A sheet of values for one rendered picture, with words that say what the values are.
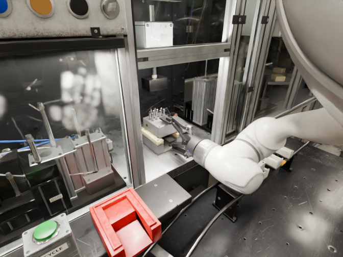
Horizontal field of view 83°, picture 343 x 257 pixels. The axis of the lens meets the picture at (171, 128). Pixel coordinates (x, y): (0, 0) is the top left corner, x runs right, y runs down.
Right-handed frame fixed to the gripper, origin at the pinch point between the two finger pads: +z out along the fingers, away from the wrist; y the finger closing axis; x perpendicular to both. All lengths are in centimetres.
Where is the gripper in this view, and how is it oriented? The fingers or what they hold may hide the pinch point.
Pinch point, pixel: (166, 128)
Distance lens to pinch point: 81.6
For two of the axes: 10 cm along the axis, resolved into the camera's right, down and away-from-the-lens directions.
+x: -7.9, 3.0, -5.4
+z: -6.1, -3.6, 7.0
